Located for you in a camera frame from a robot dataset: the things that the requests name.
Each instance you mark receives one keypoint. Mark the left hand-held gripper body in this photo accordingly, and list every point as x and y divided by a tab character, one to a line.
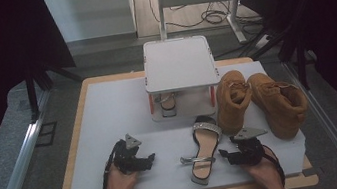
127	161

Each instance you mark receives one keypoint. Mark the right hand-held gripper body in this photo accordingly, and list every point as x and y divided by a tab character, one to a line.
251	153

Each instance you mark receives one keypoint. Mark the tan suede boot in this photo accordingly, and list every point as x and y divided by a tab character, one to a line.
280	111
231	112

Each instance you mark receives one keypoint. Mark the white two-tier shoe rack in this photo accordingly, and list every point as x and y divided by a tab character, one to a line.
178	62

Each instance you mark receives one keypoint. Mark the person's left hand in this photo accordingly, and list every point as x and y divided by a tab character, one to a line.
119	186

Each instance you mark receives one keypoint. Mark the person's right hand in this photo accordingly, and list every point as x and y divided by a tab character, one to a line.
266	174

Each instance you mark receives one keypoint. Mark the white foam mat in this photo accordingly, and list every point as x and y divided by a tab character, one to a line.
118	108

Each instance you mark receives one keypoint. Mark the wooden table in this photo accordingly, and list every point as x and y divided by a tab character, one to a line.
76	142

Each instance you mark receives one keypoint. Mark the black metal stand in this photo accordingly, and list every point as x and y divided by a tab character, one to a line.
302	64
32	94

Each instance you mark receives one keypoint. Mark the white power strip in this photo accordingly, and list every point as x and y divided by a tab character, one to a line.
263	41

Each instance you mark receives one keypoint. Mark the white cabinet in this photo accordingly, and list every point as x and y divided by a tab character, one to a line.
90	15

